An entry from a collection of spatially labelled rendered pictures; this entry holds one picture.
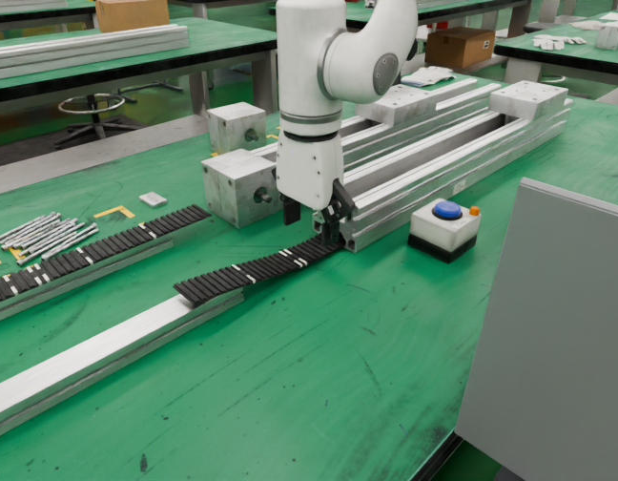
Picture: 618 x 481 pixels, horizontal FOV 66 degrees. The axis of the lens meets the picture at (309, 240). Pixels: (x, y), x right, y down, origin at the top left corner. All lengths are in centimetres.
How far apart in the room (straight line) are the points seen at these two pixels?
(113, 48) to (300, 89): 165
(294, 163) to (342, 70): 17
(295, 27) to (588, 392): 47
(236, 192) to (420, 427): 47
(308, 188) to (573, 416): 41
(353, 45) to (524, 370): 37
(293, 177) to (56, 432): 42
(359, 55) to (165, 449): 46
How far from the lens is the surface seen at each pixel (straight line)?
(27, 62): 210
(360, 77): 56
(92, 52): 219
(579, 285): 39
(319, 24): 60
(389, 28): 58
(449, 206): 78
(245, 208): 83
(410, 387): 58
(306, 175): 66
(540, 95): 123
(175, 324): 63
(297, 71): 61
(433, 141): 100
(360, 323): 64
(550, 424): 48
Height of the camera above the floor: 121
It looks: 33 degrees down
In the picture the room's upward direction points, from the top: straight up
